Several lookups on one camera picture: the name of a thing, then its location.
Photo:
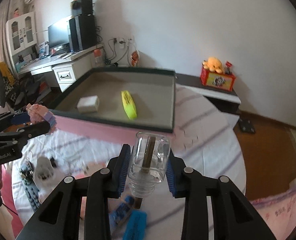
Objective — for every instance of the white cup in box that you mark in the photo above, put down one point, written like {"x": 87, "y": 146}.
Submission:
{"x": 44, "y": 171}

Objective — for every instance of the blue packet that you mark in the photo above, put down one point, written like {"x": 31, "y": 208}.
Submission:
{"x": 121, "y": 211}

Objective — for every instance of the red printed box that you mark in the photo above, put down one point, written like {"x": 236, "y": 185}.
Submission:
{"x": 216, "y": 81}

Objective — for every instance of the black office chair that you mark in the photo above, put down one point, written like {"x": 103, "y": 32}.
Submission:
{"x": 5, "y": 85}

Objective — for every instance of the blue and white boxes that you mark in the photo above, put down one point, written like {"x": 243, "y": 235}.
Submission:
{"x": 43, "y": 50}

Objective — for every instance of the white desk with drawers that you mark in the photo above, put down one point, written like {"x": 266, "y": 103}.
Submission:
{"x": 67, "y": 72}

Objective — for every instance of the cartoon figure decoration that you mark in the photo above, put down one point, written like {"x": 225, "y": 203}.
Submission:
{"x": 17, "y": 11}

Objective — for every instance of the orange plush toy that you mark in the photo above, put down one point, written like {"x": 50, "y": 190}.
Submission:
{"x": 214, "y": 63}

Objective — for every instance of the white glass-door cabinet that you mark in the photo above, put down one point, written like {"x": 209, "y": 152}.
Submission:
{"x": 20, "y": 32}

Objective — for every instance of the low cabinet with dark top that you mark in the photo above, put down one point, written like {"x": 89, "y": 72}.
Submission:
{"x": 213, "y": 92}

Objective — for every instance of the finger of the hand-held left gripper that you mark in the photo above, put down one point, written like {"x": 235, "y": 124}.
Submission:
{"x": 19, "y": 118}
{"x": 35, "y": 128}

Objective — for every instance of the pink printed blanket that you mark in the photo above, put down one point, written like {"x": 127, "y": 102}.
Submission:
{"x": 280, "y": 212}

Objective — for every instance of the clear glass bottle with cork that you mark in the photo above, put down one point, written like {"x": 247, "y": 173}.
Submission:
{"x": 160, "y": 160}

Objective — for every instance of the orange snack bag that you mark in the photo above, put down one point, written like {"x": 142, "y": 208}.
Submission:
{"x": 135, "y": 58}

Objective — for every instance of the white wall outlet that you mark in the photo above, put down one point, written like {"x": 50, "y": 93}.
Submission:
{"x": 123, "y": 41}

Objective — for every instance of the black remote control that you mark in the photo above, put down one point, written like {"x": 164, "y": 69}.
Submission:
{"x": 30, "y": 190}

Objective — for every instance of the pink box with green rim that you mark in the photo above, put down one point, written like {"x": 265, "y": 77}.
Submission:
{"x": 105, "y": 85}

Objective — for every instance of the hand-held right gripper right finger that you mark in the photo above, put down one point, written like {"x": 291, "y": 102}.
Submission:
{"x": 171, "y": 181}

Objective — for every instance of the black computer tower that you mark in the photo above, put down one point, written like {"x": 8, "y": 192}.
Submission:
{"x": 84, "y": 32}

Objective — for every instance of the white adapter box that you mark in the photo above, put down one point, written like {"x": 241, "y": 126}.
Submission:
{"x": 87, "y": 104}

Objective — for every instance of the black speaker box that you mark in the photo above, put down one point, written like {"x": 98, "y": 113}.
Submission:
{"x": 81, "y": 7}

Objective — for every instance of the round table striped cloth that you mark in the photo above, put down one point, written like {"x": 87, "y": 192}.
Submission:
{"x": 208, "y": 135}

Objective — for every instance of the black floor scale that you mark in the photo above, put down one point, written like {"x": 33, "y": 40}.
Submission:
{"x": 246, "y": 125}

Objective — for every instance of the pink block toy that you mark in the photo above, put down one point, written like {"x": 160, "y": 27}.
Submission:
{"x": 37, "y": 113}

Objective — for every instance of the black computer monitor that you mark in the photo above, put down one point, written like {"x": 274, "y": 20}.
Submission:
{"x": 59, "y": 33}

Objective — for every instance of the yellow plastic case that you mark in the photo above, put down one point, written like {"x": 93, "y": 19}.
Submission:
{"x": 129, "y": 105}

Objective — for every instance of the small red toy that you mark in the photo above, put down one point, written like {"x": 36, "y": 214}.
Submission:
{"x": 228, "y": 67}

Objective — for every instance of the bottle with orange cap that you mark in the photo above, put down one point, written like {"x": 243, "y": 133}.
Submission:
{"x": 97, "y": 57}

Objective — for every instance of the pink bedsheet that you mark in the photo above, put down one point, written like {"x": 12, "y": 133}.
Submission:
{"x": 9, "y": 220}

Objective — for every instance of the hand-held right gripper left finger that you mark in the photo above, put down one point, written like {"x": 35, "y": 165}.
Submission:
{"x": 124, "y": 171}

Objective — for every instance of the black keyboard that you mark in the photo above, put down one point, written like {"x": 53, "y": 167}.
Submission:
{"x": 60, "y": 55}

